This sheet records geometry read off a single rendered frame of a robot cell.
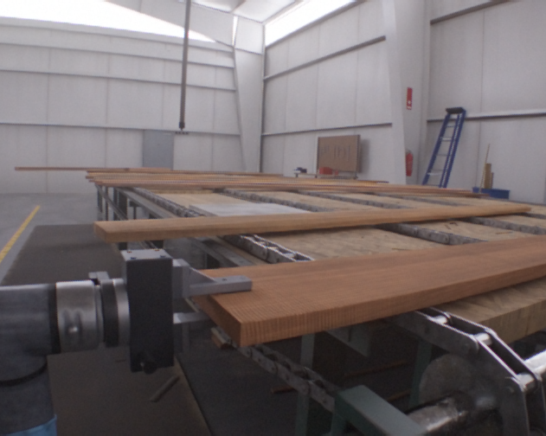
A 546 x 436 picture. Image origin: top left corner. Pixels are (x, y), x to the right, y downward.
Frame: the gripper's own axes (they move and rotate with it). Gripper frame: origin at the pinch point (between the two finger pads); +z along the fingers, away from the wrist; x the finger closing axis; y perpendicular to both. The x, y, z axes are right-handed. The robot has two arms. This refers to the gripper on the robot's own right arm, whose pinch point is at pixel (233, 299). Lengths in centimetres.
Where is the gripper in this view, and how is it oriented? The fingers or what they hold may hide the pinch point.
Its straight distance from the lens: 50.0
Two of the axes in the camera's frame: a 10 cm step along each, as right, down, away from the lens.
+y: 4.8, 1.4, -8.7
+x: 0.4, -9.9, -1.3
